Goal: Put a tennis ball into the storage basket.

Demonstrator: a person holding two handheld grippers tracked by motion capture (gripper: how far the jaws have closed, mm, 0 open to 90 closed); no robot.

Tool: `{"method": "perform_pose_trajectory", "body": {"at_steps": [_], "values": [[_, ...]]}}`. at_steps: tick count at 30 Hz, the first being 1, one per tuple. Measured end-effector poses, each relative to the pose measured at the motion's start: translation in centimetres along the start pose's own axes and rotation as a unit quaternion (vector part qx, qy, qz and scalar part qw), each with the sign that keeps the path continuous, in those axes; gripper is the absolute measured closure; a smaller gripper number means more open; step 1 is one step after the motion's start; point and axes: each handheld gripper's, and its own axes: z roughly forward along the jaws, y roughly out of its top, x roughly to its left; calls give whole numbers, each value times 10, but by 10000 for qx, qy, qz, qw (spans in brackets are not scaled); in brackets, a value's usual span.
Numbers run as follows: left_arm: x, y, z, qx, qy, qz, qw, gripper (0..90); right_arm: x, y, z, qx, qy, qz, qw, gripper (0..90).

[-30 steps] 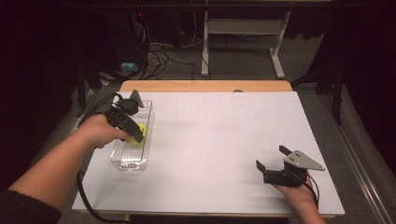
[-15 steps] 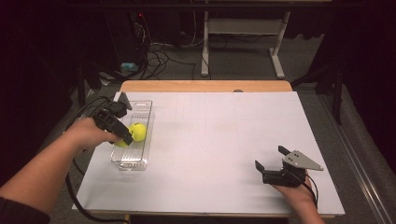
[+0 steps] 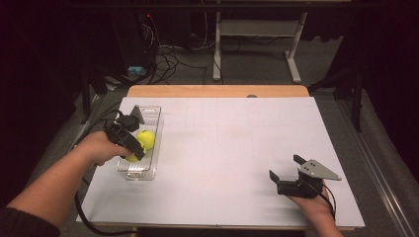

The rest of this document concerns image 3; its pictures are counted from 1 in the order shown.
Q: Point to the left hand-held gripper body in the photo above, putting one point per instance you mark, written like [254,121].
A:
[123,135]

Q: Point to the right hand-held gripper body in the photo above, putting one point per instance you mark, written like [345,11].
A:
[316,171]

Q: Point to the clear plastic container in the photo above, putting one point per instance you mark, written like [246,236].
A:
[148,168]

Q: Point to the person's left hand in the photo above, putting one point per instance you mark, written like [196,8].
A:
[97,148]

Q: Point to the person's right hand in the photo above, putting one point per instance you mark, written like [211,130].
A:
[316,207]

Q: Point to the black metal stand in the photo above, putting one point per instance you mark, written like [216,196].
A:
[355,92]
[94,85]

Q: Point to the white board sheet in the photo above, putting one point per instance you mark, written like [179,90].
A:
[224,148]

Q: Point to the small blue floor item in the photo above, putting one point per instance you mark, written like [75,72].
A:
[136,70]

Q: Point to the grey round table grommet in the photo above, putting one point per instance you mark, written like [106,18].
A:
[252,96]

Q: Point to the dark computer tower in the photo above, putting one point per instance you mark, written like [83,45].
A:
[131,39]

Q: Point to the wooden table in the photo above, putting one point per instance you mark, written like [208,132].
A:
[217,91]

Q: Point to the white metal desk frame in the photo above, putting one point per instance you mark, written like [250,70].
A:
[260,28]

